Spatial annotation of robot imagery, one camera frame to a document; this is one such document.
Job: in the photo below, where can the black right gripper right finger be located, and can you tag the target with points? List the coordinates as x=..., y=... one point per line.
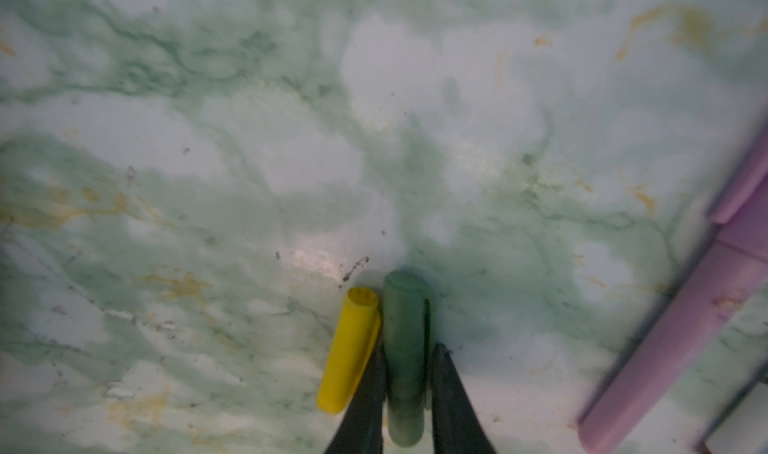
x=455, y=426

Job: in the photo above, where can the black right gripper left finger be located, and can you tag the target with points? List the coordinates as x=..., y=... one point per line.
x=360, y=431

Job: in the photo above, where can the yellow pen cap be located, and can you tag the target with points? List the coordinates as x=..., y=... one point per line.
x=353, y=342

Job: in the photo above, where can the green pen cap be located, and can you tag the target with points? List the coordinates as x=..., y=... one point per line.
x=407, y=344

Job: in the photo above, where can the white marker pen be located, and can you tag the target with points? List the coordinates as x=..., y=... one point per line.
x=743, y=427

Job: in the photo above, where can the pink pen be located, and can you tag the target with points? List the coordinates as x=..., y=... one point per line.
x=732, y=269

